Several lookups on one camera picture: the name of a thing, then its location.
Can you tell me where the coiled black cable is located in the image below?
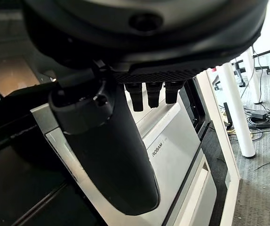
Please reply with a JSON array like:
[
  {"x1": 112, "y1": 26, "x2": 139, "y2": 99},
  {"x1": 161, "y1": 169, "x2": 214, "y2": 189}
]
[{"x1": 246, "y1": 108, "x2": 270, "y2": 129}]

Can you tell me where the black power adapter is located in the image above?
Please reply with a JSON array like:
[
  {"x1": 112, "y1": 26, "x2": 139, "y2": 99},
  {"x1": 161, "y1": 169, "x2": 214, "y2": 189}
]
[{"x1": 251, "y1": 110, "x2": 269, "y2": 120}]

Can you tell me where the black upright stand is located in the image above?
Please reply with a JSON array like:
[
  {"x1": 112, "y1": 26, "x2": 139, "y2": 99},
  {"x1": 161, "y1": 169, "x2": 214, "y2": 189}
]
[{"x1": 223, "y1": 102, "x2": 234, "y2": 130}]

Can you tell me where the black office chair base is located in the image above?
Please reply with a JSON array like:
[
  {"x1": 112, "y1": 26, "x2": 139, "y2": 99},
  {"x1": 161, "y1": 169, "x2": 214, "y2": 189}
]
[
  {"x1": 214, "y1": 60, "x2": 246, "y2": 90},
  {"x1": 254, "y1": 66, "x2": 270, "y2": 75}
]

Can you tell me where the white table leg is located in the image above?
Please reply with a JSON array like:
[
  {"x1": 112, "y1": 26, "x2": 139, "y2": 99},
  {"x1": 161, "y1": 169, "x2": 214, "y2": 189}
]
[
  {"x1": 243, "y1": 46, "x2": 264, "y2": 105},
  {"x1": 221, "y1": 61, "x2": 256, "y2": 158}
]

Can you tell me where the white cabinet frame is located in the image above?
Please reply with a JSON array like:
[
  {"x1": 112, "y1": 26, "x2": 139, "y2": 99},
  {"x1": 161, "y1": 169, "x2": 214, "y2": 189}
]
[{"x1": 197, "y1": 69, "x2": 241, "y2": 226}]

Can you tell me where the silver ROBAM dishwasher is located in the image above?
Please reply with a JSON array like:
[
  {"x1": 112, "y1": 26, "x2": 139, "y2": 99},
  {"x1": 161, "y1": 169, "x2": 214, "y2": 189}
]
[{"x1": 30, "y1": 80, "x2": 218, "y2": 226}]

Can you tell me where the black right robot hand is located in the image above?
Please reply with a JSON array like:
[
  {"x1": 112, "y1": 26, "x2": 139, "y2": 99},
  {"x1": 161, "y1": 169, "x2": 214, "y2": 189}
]
[{"x1": 22, "y1": 0, "x2": 268, "y2": 216}]

